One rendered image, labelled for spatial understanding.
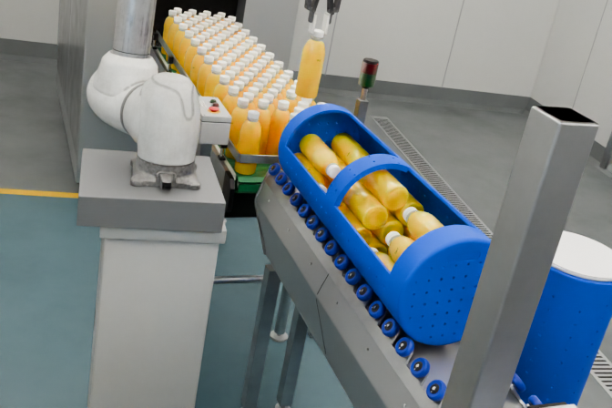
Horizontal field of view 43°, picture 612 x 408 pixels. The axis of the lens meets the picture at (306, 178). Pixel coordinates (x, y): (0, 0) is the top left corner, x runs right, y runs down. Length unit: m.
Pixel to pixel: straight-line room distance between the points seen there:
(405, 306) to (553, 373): 0.74
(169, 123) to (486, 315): 1.15
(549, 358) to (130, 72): 1.40
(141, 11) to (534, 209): 1.39
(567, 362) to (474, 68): 5.41
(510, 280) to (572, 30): 6.52
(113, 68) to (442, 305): 1.05
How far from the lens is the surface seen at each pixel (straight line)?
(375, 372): 1.86
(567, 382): 2.39
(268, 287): 2.67
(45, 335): 3.32
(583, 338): 2.32
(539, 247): 1.02
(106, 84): 2.16
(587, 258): 2.32
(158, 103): 1.99
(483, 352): 1.08
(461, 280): 1.77
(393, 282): 1.73
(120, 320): 2.17
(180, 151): 2.02
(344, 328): 1.99
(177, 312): 2.16
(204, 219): 1.99
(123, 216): 1.98
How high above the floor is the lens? 1.93
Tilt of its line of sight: 22 degrees down
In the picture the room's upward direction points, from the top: 11 degrees clockwise
